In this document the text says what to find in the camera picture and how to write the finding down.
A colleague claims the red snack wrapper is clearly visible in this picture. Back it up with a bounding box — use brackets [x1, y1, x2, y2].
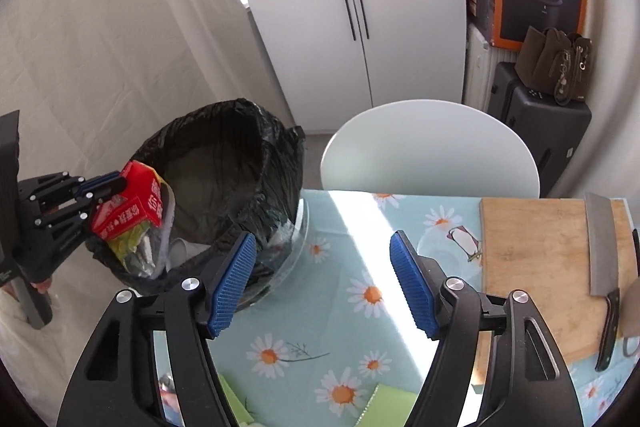
[91, 160, 164, 242]

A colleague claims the black trash bag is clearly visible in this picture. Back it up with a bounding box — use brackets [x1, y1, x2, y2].
[86, 98, 306, 295]

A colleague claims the clear plastic trash bin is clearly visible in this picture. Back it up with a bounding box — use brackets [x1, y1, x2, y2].
[236, 197, 309, 312]

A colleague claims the person's left hand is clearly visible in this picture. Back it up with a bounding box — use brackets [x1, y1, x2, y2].
[1, 279, 52, 301]

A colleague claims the wooden cutting board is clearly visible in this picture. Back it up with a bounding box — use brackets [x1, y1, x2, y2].
[472, 197, 640, 388]

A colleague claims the small black paring knife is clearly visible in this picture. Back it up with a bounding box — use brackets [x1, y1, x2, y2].
[632, 229, 640, 277]

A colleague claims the steel cleaver knife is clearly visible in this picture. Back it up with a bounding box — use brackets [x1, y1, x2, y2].
[585, 193, 620, 372]

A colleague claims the daisy pattern tablecloth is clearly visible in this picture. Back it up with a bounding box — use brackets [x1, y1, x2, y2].
[208, 191, 639, 426]

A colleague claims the black suitcase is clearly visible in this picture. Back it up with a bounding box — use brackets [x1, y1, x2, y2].
[488, 62, 592, 197]

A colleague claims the white round chair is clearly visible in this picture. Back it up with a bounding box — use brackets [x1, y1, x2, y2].
[320, 100, 540, 198]

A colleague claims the white refrigerator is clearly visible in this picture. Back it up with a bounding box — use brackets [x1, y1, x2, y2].
[248, 0, 466, 133]

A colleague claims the brown leather handbag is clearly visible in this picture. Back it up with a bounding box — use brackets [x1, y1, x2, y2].
[514, 26, 592, 106]

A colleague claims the white radiator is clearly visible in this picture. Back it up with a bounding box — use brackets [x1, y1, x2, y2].
[462, 24, 518, 112]

